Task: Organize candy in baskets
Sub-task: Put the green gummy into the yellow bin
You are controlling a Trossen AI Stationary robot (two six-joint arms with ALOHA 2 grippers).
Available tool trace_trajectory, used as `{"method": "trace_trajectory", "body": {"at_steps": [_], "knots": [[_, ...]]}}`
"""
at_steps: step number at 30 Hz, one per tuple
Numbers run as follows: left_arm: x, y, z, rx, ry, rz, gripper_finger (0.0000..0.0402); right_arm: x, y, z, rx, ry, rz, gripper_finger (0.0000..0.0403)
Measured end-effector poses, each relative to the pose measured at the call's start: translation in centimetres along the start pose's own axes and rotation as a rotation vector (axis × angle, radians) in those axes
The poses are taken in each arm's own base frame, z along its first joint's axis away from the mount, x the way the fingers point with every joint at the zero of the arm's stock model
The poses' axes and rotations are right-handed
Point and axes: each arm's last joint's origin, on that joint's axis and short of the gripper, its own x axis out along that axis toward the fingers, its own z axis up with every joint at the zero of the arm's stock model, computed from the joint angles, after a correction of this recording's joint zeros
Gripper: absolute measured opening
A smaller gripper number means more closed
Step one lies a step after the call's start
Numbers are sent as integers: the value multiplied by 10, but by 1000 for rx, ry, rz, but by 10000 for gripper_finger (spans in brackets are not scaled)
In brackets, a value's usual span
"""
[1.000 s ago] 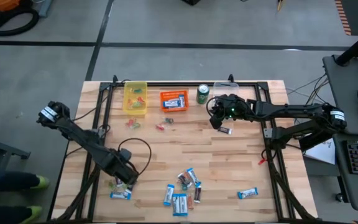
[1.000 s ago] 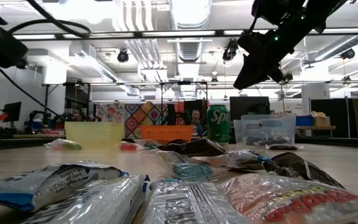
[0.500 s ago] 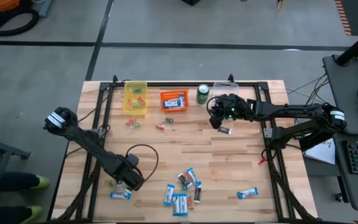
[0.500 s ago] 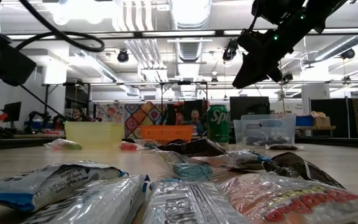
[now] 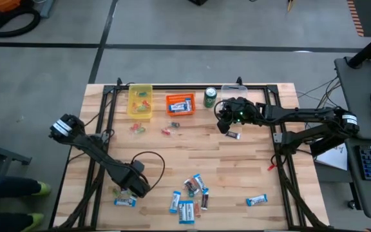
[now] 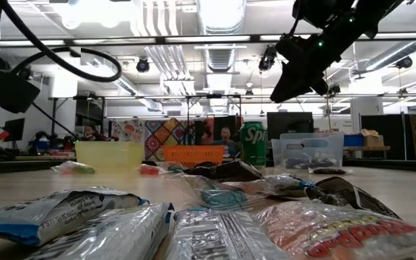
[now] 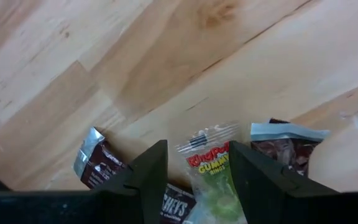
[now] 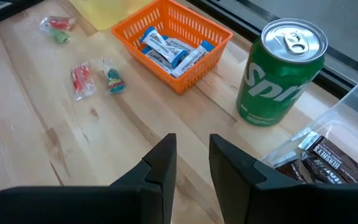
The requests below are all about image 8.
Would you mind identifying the red gummy candy packet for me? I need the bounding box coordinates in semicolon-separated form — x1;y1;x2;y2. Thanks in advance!
39;15;76;32
70;62;98;102

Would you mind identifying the teal gummy candy packet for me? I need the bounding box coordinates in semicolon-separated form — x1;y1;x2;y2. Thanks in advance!
98;57;127;96

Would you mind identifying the brown Hershey's bar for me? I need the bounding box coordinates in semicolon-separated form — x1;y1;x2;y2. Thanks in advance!
300;153;349;185
274;156;309;185
303;134;358;185

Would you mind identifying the green gummy candy packet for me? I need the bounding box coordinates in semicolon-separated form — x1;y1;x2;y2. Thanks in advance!
46;28;72;45

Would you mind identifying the orange plastic basket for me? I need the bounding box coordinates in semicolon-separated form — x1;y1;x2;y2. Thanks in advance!
111;0;234;96

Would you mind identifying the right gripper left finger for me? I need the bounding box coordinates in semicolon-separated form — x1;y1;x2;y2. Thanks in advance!
0;133;178;224

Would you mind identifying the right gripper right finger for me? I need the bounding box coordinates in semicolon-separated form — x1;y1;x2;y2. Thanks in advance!
209;133;358;224

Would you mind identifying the green Sprite can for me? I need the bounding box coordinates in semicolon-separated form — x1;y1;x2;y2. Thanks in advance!
235;17;329;128

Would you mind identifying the yellow plastic basket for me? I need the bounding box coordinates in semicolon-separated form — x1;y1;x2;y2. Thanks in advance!
68;0;155;32

